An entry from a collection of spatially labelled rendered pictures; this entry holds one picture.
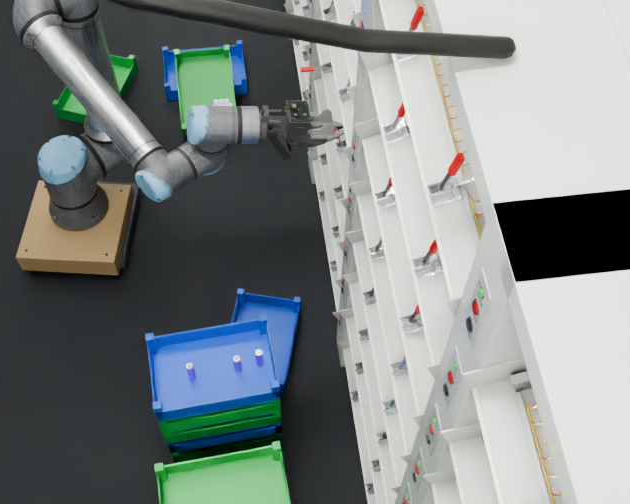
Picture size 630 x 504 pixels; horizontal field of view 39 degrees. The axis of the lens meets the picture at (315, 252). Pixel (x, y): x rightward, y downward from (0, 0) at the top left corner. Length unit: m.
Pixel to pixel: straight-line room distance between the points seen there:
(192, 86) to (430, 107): 2.07
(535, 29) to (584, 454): 0.51
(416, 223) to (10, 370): 1.74
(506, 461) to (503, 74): 0.44
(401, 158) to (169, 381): 0.98
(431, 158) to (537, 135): 0.30
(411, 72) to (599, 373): 0.65
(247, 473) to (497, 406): 1.21
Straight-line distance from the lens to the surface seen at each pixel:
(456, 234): 1.18
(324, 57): 2.45
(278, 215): 3.01
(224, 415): 2.22
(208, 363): 2.23
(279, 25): 0.93
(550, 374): 0.83
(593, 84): 1.04
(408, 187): 1.46
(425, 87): 1.32
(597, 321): 0.87
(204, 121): 2.07
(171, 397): 2.20
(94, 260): 2.83
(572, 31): 1.09
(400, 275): 1.59
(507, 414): 1.07
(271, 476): 2.20
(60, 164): 2.73
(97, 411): 2.75
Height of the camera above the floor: 2.50
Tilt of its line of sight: 59 degrees down
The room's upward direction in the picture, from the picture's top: 1 degrees clockwise
